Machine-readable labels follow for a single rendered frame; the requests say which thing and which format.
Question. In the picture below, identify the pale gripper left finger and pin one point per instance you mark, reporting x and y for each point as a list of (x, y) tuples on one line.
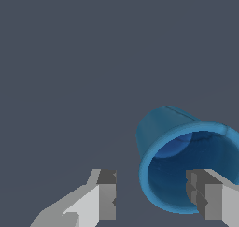
[(90, 202)]

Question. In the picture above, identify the blue plastic cup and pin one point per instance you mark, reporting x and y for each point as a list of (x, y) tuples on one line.
[(155, 134)]

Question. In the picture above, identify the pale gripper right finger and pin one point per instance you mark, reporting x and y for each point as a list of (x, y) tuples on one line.
[(217, 199)]

